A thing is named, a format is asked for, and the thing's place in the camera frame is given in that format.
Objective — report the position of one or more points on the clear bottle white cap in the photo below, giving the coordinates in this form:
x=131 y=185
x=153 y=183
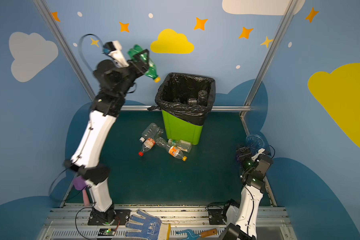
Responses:
x=150 y=132

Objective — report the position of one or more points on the crushed orange label bottle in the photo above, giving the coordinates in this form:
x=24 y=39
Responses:
x=172 y=150

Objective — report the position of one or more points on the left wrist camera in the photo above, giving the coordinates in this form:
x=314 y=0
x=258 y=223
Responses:
x=114 y=50

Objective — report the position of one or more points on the purple ribbed plastic vase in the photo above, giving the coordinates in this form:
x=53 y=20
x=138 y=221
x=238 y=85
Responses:
x=255 y=142

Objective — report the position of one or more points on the aluminium frame back rail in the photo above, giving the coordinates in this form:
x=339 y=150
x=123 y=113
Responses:
x=135 y=108

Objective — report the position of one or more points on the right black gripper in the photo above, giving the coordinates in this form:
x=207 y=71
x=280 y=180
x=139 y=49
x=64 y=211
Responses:
x=243 y=152

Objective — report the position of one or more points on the blue dotted work glove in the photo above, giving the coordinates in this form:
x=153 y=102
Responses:
x=147 y=227

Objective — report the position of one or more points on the black bin liner bag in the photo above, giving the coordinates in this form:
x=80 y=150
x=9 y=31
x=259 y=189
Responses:
x=173 y=94

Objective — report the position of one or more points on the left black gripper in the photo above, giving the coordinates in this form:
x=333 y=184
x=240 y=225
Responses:
x=135 y=66

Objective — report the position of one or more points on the green plastic trash bin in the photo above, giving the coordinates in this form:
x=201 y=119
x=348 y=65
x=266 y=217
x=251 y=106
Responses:
x=178 y=129

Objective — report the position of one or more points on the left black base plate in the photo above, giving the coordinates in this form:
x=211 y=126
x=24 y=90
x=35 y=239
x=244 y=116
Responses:
x=109 y=218

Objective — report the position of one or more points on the small clear green-cap bottle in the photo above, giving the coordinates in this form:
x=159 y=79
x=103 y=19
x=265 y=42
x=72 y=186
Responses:
x=181 y=144

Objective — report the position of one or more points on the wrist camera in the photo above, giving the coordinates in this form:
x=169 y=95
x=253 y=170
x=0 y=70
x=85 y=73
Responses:
x=114 y=50
x=260 y=152

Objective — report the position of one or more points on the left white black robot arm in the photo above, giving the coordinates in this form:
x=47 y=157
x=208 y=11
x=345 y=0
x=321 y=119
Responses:
x=85 y=161

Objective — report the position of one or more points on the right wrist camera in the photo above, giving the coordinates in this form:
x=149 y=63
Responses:
x=260 y=152

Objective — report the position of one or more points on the crushed green bottle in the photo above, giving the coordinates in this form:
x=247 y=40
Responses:
x=151 y=70

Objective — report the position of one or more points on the teal fork wooden handle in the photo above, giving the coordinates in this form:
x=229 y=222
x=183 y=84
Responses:
x=191 y=235

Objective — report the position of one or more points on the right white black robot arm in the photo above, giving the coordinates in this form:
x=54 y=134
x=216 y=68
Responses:
x=242 y=217

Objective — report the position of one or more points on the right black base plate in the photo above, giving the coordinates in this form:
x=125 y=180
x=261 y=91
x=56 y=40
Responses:
x=216 y=215

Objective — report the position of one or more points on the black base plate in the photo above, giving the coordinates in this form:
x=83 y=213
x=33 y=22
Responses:
x=109 y=218
x=216 y=215

